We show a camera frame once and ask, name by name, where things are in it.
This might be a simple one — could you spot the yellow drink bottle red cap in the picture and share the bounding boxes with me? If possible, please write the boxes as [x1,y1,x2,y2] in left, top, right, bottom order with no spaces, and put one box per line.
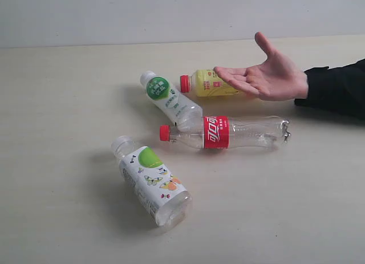
[180,70,256,100]

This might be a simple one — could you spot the person's open bare hand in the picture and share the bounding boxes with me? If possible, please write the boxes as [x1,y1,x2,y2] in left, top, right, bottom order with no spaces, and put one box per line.
[214,32,309,101]

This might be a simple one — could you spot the black jacket sleeve forearm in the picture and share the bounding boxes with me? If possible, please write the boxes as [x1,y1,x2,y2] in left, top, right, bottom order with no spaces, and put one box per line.
[294,59,364,120]

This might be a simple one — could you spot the clear cola bottle red label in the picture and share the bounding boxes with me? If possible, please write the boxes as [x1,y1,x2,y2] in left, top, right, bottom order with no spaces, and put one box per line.
[159,116,291,149]

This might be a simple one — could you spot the clear bottle butterfly label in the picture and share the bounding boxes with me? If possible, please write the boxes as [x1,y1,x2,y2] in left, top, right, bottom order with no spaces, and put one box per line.
[111,136,192,229]

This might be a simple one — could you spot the white bottle green round label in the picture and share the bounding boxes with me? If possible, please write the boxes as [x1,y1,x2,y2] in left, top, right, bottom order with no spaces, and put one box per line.
[140,71,202,132]

